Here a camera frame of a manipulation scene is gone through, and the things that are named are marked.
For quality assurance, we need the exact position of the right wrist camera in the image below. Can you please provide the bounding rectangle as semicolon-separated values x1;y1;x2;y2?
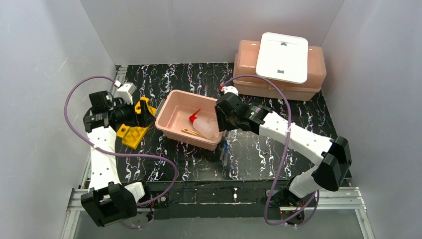
219;85;239;96

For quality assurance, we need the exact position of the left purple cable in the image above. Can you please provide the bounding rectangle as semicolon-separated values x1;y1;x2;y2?
63;75;179;230

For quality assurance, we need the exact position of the purple cable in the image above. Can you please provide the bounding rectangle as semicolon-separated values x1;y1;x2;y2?
222;74;320;227
63;75;179;230

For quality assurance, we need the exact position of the white rectangular lid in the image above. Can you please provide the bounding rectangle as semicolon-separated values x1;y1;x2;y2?
255;32;309;84

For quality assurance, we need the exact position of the aluminium frame rail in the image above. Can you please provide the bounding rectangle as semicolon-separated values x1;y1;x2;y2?
63;75;125;228

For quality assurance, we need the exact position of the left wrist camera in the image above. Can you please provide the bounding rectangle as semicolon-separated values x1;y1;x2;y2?
114;83;136;104

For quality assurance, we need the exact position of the wooden stick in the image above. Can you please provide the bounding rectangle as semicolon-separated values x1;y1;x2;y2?
181;128;209;139

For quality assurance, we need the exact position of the pink plastic bin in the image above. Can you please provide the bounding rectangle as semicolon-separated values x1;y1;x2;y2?
155;90;222;151

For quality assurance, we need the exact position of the yellow test tube rack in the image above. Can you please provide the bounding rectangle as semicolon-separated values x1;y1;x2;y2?
116;97;157;149

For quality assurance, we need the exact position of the white squeeze bottle red cap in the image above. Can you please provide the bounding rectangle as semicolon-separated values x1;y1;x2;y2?
189;109;214;139

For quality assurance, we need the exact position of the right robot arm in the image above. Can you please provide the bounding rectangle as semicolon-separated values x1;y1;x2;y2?
215;93;352;199

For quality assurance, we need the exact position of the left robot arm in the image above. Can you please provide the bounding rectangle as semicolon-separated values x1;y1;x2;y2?
81;90;146;227

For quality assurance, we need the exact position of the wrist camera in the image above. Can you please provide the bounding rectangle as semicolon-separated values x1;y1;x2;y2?
219;85;239;96
114;83;136;104

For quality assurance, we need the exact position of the blue capped plastic pipette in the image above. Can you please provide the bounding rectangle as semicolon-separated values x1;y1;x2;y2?
220;142;229;167

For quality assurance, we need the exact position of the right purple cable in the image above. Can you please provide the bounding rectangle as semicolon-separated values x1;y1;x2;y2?
222;74;320;227

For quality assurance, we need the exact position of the clear glass beaker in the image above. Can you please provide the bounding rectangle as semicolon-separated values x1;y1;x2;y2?
208;120;219;134

